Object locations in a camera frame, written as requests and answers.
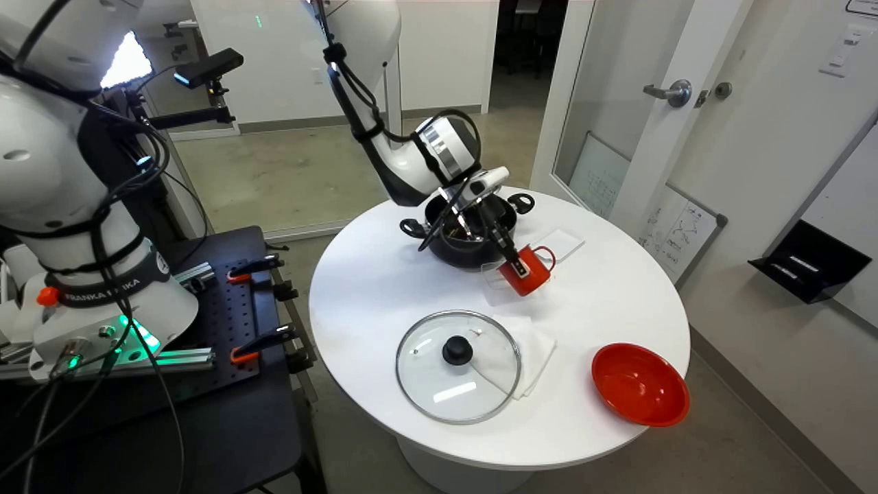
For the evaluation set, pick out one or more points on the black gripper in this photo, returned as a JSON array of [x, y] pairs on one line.
[[460, 215]]

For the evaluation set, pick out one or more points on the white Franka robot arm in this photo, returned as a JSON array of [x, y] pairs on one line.
[[411, 164]]

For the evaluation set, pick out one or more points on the red bowl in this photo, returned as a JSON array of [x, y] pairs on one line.
[[639, 388]]

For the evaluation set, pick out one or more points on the black cooking pot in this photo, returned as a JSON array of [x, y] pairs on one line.
[[455, 253]]

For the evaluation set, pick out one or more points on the metal spoon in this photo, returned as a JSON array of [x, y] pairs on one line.
[[455, 223]]

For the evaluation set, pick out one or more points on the clear square plastic lid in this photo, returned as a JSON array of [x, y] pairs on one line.
[[569, 243]]

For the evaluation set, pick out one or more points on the glass pot lid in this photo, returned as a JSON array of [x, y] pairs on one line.
[[440, 384]]

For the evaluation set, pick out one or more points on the small leaning whiteboard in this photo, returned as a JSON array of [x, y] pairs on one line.
[[681, 234]]

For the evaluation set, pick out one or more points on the orange black clamp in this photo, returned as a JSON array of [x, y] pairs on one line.
[[252, 270], [262, 345]]

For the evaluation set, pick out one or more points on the silver door lock knob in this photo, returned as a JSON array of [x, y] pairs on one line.
[[714, 92]]

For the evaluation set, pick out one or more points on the black cart table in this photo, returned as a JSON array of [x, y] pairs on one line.
[[235, 428]]

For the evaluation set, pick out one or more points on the bright light panel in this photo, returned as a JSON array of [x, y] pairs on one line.
[[127, 61]]

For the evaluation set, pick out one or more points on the orange round knob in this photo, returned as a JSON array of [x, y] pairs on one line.
[[48, 293]]

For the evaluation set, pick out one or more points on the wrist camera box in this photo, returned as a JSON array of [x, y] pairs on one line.
[[491, 181]]

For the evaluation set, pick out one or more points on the white table pedestal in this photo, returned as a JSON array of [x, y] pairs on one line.
[[455, 470]]

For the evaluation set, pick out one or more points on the black wall file holder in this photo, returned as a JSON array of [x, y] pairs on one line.
[[810, 260]]

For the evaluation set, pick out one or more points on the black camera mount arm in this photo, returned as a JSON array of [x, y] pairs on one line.
[[186, 112]]

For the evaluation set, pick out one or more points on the black stereo camera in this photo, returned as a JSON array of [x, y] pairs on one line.
[[209, 67]]

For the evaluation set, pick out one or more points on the aluminium rail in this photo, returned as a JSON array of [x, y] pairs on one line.
[[172, 358]]

